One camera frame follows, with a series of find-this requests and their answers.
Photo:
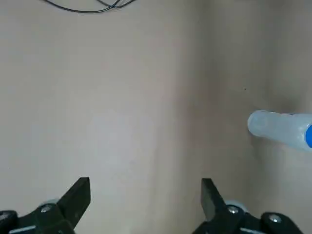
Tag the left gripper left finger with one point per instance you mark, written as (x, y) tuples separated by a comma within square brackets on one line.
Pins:
[(70, 204)]

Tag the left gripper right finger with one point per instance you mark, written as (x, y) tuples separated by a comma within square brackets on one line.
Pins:
[(212, 204)]

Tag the clear drink bottle blue cap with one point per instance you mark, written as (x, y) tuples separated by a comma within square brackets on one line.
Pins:
[(280, 129)]

